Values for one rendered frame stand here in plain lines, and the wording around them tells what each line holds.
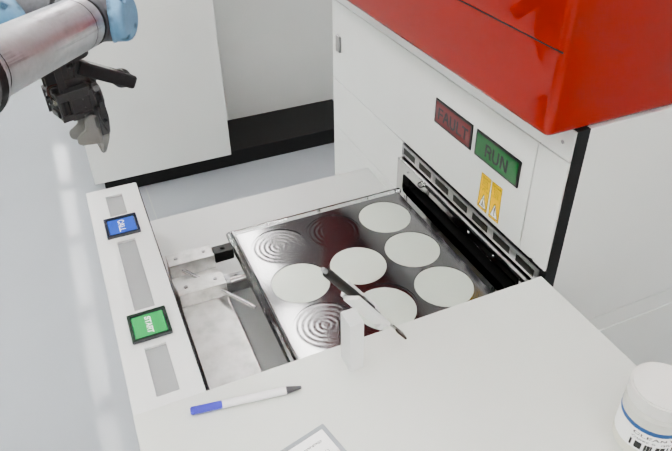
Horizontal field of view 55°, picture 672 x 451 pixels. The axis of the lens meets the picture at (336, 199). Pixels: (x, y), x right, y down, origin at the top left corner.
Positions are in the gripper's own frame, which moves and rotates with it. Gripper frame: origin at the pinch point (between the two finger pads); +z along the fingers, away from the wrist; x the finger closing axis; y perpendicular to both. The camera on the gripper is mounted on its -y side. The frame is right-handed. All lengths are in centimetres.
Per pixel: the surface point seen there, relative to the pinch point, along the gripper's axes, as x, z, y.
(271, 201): 13.0, 21.0, -27.7
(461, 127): 53, -6, -43
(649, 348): 85, 40, -64
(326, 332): 57, 14, -6
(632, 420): 99, 3, -15
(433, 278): 60, 14, -28
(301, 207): 19.4, 21.3, -31.1
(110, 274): 29.0, 6.4, 14.6
